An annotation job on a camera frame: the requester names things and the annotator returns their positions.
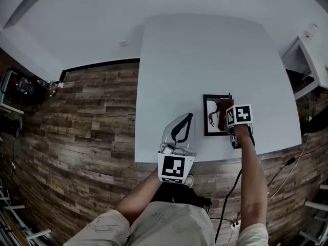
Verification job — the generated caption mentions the brown cloth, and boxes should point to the brown cloth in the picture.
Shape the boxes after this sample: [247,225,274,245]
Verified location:
[217,98,235,132]

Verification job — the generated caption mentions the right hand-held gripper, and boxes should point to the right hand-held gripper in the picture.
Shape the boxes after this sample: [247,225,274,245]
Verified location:
[224,92,256,149]

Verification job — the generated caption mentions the black cable with adapter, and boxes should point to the black cable with adapter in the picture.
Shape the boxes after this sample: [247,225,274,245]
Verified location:
[267,141,328,187]

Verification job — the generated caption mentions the cream printed shirt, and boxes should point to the cream printed shirt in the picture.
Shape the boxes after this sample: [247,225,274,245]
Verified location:
[63,201,269,246]

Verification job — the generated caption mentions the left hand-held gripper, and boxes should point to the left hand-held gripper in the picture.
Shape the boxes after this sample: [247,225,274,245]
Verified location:
[157,113,197,185]

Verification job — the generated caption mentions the person's right forearm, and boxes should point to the person's right forearm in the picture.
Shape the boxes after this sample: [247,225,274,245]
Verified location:
[232,124,269,231]

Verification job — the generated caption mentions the black picture frame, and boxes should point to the black picture frame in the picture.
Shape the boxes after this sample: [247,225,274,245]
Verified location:
[203,94,233,137]

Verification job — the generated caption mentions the white power strip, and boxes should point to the white power strip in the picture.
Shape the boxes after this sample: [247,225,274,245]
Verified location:
[227,220,242,246]

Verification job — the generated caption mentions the white cabinet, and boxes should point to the white cabinet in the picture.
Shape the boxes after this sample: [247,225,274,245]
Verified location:
[280,35,328,101]

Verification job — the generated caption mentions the black trousers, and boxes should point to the black trousers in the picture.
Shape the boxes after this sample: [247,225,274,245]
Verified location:
[153,182,212,211]

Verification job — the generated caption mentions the white metal rack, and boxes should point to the white metal rack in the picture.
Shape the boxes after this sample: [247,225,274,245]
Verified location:
[0,179,52,246]
[298,184,328,246]

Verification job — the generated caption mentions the black bag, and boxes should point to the black bag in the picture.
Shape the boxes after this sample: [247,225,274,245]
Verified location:
[300,106,328,136]

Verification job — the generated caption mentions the white cable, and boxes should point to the white cable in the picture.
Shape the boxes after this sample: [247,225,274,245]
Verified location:
[267,133,311,202]

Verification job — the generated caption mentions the white shoe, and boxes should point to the white shoe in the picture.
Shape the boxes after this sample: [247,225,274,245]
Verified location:
[184,174,195,189]

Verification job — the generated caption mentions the person's left forearm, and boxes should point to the person's left forearm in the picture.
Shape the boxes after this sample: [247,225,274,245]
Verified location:
[114,167,165,228]

